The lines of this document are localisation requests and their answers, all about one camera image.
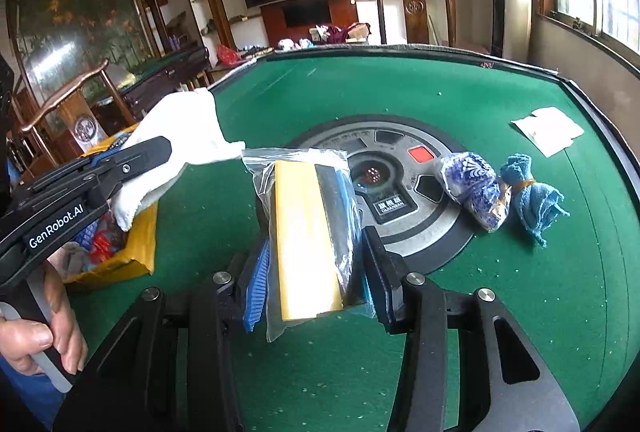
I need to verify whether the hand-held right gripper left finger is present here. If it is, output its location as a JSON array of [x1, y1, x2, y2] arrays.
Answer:
[[52, 239, 273, 432]]

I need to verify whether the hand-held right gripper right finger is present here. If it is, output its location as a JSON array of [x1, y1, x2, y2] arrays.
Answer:
[[361, 225, 581, 432]]

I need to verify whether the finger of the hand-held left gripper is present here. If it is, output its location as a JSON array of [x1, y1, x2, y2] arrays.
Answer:
[[82, 136, 173, 202], [89, 146, 130, 167]]

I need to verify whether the white cloth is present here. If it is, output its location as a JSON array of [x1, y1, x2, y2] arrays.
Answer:
[[111, 87, 247, 233]]

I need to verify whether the zip bag with yellow sponge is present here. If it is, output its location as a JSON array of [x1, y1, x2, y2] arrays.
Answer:
[[241, 147, 377, 343]]

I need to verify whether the yellow cardboard box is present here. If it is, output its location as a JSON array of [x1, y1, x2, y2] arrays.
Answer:
[[62, 122, 158, 285]]

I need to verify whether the blue towel bundle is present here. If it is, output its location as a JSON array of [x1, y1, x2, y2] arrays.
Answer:
[[500, 153, 571, 247]]

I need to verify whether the person's left hand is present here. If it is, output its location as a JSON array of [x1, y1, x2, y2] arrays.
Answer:
[[0, 256, 89, 377]]

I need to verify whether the wooden chair with carved back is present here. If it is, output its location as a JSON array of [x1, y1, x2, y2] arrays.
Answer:
[[366, 0, 458, 47], [7, 58, 138, 173]]

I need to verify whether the round table control panel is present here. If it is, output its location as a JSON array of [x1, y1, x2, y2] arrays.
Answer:
[[255, 115, 476, 273]]

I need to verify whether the dark mahjong table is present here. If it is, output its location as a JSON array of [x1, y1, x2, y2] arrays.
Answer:
[[120, 43, 211, 118]]

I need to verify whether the blue white patterned bag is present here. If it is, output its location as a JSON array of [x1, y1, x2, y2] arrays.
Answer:
[[432, 151, 511, 233]]

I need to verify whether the red bag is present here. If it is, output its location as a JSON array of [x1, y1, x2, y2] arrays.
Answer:
[[216, 44, 247, 67]]

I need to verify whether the large flower painting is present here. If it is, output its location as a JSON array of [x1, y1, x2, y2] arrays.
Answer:
[[6, 0, 161, 113]]

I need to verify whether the white paper sheet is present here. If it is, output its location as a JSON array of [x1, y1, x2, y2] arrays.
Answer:
[[510, 107, 585, 158]]

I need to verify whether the pile of assorted clothes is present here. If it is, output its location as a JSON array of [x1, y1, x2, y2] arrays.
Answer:
[[277, 22, 373, 49]]

